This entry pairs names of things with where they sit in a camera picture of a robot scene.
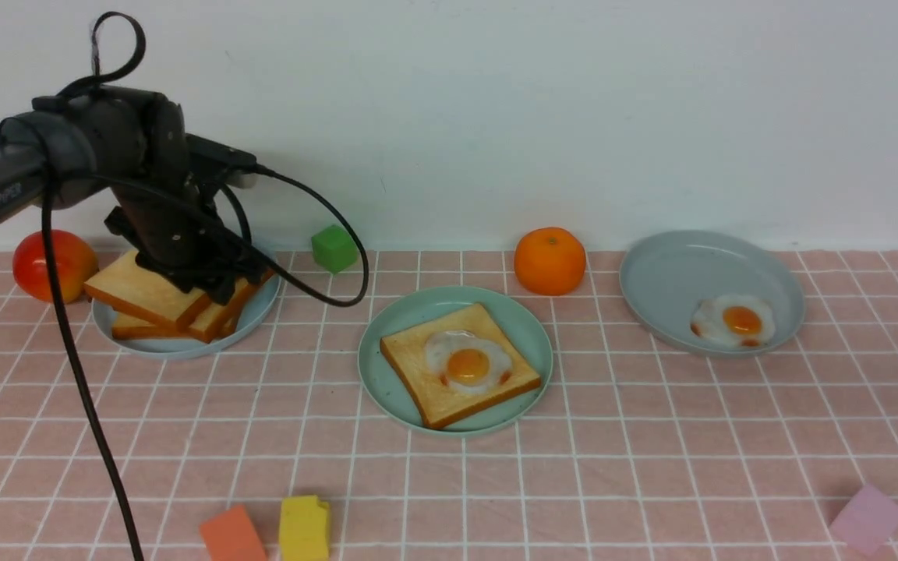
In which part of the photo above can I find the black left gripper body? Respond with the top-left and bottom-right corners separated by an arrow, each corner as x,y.
32,86 -> 252,285

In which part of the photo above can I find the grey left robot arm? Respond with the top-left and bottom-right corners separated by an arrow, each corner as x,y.
0,86 -> 256,303

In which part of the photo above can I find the grey blue egg plate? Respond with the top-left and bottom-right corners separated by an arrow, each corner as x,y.
620,230 -> 806,358

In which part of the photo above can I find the pink checkered tablecloth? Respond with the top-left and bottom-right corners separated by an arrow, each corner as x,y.
0,249 -> 898,561

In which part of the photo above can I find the toast slice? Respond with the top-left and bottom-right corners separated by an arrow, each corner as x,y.
111,312 -> 241,341
185,271 -> 274,342
84,249 -> 212,330
373,298 -> 553,433

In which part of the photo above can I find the teal centre plate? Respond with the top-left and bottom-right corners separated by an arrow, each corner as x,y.
359,285 -> 553,437

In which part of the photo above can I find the red yellow apple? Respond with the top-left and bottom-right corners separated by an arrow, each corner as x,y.
12,230 -> 99,303

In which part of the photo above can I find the green cube block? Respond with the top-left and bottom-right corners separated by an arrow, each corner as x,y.
311,224 -> 359,276

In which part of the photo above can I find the orange block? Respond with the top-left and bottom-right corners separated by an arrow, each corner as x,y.
199,504 -> 268,561

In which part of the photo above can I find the fried egg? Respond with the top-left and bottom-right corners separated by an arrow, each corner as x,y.
423,330 -> 513,395
691,294 -> 776,349

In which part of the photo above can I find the orange fruit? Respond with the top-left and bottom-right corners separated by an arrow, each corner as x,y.
513,227 -> 587,297

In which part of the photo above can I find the pink block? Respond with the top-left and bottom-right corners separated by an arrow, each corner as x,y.
829,484 -> 898,557

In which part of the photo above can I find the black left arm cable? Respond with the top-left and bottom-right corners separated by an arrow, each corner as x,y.
40,11 -> 370,561

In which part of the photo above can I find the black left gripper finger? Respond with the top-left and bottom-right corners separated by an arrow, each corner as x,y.
207,273 -> 243,306

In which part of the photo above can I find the yellow block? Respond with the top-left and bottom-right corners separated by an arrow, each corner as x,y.
278,495 -> 331,561

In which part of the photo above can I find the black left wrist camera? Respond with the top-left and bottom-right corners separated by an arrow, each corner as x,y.
186,132 -> 259,189

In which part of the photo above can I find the light blue bread plate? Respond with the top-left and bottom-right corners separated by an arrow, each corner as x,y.
90,276 -> 281,360

